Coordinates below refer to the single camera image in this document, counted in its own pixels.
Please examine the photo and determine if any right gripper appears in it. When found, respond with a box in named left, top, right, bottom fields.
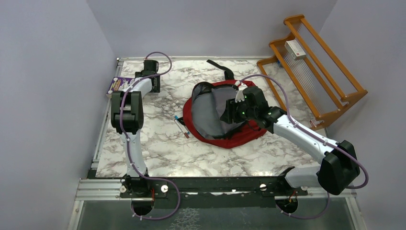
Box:
left=220, top=96, right=257, bottom=125

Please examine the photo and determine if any purple cover book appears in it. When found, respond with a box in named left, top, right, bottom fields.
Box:
left=106, top=77, right=135, bottom=98

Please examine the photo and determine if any red backpack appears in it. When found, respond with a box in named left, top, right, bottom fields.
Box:
left=179, top=60, right=267, bottom=149

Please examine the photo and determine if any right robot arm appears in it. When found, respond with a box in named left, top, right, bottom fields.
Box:
left=220, top=81, right=360, bottom=196

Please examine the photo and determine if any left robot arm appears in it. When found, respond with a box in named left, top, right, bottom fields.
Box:
left=111, top=59, right=160, bottom=197

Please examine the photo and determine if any white marker blue cap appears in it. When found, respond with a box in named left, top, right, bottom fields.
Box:
left=174, top=115, right=190, bottom=138

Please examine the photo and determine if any wooden rack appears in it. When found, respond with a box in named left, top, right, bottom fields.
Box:
left=257, top=14, right=368, bottom=130

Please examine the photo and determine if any white red small box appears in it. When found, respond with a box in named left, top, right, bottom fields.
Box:
left=284, top=39, right=306, bottom=60

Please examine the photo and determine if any white marker red cap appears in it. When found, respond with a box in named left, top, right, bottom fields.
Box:
left=175, top=119, right=190, bottom=138

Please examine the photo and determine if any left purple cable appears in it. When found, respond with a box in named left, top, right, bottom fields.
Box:
left=118, top=51, right=182, bottom=221

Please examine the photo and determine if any aluminium table frame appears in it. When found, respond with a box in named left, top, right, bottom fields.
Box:
left=69, top=59, right=364, bottom=230

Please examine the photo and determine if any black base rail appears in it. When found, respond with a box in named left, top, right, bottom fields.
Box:
left=119, top=176, right=307, bottom=210

